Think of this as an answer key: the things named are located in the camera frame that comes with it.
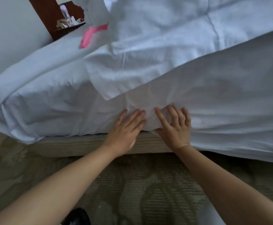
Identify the person's right hand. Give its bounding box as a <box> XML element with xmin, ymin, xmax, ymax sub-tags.
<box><xmin>154</xmin><ymin>105</ymin><xmax>192</xmax><ymax>153</ymax></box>

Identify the person's left hand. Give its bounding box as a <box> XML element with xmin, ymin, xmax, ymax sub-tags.
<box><xmin>101</xmin><ymin>108</ymin><xmax>147</xmax><ymax>158</ymax></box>

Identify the white bed sheet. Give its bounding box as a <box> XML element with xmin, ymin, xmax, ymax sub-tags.
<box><xmin>0</xmin><ymin>26</ymin><xmax>273</xmax><ymax>163</ymax></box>

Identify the person's right forearm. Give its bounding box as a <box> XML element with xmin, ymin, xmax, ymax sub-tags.
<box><xmin>176</xmin><ymin>145</ymin><xmax>273</xmax><ymax>225</ymax></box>

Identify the person's left forearm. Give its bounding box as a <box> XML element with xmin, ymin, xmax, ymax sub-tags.
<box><xmin>0</xmin><ymin>147</ymin><xmax>118</xmax><ymax>225</ymax></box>

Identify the person's black left shoe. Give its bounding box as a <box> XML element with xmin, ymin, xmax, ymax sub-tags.
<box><xmin>61</xmin><ymin>207</ymin><xmax>91</xmax><ymax>225</ymax></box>

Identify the white duvet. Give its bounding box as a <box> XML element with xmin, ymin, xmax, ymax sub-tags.
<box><xmin>73</xmin><ymin>0</ymin><xmax>273</xmax><ymax>101</ymax></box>

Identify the pink lint roller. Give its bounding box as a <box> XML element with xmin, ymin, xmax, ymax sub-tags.
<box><xmin>79</xmin><ymin>22</ymin><xmax>110</xmax><ymax>49</ymax></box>

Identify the dark wooden nightstand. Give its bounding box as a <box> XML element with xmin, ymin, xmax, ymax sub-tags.
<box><xmin>28</xmin><ymin>0</ymin><xmax>86</xmax><ymax>42</ymax></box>

